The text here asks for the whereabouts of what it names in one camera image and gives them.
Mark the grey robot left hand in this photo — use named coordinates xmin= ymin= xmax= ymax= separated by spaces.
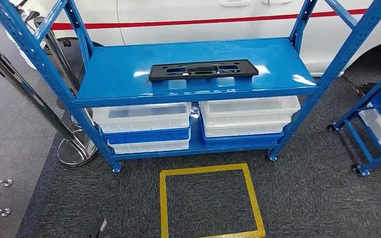
xmin=84 ymin=217 xmax=108 ymax=238

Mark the black plastic plate part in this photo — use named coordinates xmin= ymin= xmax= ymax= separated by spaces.
xmin=148 ymin=59 xmax=259 ymax=82

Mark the blue metal shelf rack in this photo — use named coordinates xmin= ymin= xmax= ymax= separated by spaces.
xmin=0 ymin=0 xmax=381 ymax=174

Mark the blue plastic bin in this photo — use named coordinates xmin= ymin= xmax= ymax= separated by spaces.
xmin=100 ymin=126 xmax=191 ymax=145
xmin=201 ymin=129 xmax=285 ymax=149

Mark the yellow floor tape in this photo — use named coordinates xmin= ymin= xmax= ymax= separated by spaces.
xmin=159 ymin=163 xmax=266 ymax=238

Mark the white car red stripe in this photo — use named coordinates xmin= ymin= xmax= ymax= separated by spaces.
xmin=4 ymin=0 xmax=381 ymax=78

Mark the black round base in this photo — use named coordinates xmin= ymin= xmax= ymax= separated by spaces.
xmin=358 ymin=82 xmax=379 ymax=99

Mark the chrome stanchion post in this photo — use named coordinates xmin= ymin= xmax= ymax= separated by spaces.
xmin=0 ymin=52 xmax=98 ymax=167
xmin=33 ymin=16 xmax=94 ymax=129

